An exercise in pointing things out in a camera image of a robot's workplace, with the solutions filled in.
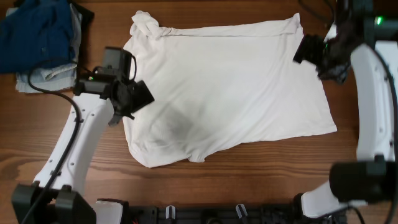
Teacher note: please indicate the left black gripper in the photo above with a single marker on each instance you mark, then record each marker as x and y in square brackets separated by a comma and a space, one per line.
[142, 96]

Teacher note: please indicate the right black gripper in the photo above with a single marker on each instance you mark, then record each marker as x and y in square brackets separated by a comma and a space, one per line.
[306, 52]

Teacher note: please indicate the white t-shirt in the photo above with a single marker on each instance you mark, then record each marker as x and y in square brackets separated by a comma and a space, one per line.
[217, 87]

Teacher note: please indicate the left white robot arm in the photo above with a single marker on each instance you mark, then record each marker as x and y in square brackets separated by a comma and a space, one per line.
[56, 194]

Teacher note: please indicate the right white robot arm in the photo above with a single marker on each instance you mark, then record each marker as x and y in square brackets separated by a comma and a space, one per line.
[366, 43]

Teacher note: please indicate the folded light blue garment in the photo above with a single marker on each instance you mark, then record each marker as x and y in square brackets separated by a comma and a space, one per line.
[58, 78]

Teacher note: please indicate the folded blue shirt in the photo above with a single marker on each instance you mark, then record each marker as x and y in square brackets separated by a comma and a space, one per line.
[37, 31]

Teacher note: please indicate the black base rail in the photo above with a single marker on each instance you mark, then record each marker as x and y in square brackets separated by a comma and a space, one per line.
[217, 214]

